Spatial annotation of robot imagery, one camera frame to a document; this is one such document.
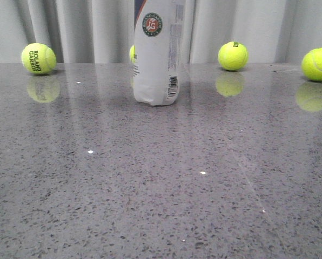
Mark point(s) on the white blue tennis ball can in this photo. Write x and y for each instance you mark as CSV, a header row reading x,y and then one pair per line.
x,y
157,39

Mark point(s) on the Head Team tennis ball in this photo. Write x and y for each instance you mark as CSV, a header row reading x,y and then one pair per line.
x,y
132,53

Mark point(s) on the Wilson tennis ball behind can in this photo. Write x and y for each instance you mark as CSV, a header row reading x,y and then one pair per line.
x,y
233,56

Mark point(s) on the Roland Garros tennis ball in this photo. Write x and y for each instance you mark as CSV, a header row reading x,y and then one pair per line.
x,y
38,58

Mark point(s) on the far right tennis ball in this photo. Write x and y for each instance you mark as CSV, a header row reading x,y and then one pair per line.
x,y
311,64

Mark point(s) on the grey pleated curtain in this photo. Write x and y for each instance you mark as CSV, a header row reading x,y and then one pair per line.
x,y
102,31

